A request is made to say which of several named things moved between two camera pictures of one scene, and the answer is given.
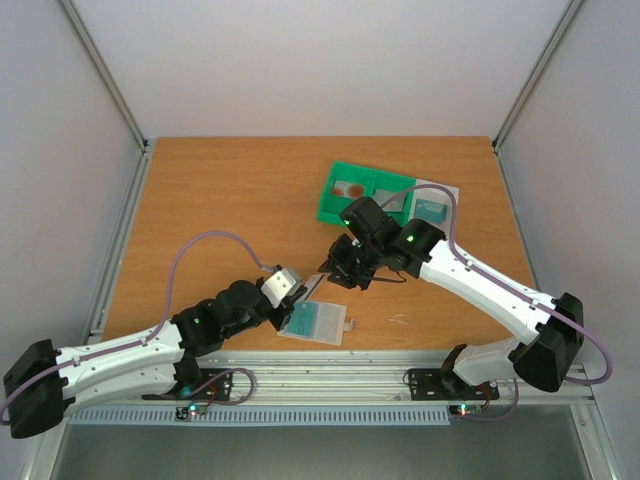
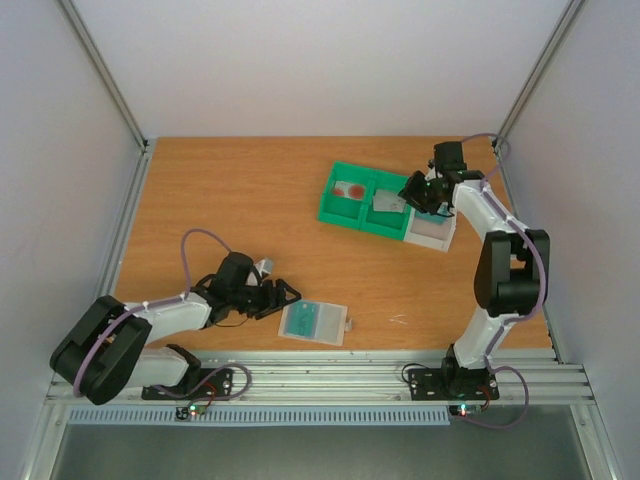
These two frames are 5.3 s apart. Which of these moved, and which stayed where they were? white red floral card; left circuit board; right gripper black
Moved: right gripper black
Stayed: white red floral card; left circuit board
